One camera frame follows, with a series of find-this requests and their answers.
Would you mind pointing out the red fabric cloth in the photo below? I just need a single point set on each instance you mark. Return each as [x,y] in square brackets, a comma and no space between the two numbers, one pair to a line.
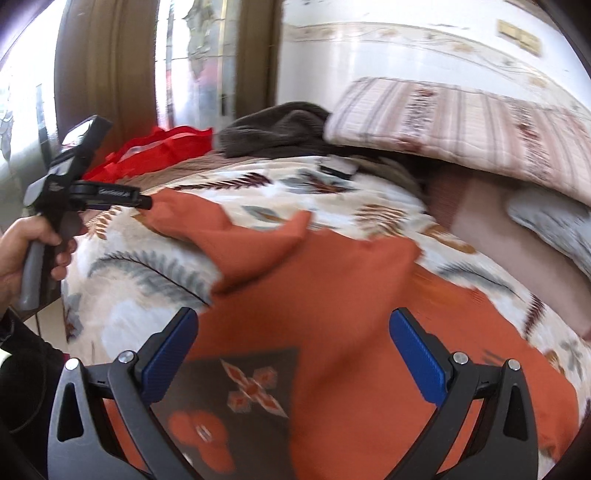
[154,152]

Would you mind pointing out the striped floral quilted pillow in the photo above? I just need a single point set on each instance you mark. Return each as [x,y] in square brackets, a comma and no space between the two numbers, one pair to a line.
[548,146]

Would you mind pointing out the orange knitted sweater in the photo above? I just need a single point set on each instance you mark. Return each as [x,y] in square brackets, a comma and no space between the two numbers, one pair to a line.
[332,322]

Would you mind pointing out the brown quilted bedspread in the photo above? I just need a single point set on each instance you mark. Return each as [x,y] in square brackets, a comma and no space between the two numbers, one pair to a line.
[199,165]

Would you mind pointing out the black left sleeve forearm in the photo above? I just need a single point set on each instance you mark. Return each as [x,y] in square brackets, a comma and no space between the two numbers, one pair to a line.
[29,378]

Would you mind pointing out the brown wooden window frame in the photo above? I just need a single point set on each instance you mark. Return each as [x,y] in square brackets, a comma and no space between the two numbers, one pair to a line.
[142,64]

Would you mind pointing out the dark grey fleece garment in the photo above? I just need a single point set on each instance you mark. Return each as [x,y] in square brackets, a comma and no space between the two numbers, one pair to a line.
[287,130]

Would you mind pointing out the leaf pattern fleece blanket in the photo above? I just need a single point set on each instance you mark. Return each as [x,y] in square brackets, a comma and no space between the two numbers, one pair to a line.
[258,216]

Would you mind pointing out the light blue quilted pillow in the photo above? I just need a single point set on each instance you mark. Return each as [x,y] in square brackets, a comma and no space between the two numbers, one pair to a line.
[561,222]

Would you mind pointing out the pink brown bed sheet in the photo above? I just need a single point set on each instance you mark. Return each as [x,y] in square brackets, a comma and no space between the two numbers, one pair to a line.
[472,205]

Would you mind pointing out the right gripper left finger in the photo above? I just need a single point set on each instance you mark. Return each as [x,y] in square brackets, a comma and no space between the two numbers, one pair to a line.
[82,443]

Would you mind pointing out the person's left hand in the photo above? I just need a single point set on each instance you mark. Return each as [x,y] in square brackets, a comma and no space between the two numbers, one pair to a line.
[14,245]

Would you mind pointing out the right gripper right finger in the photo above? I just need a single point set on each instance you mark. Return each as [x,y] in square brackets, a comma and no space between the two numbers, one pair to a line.
[503,442]

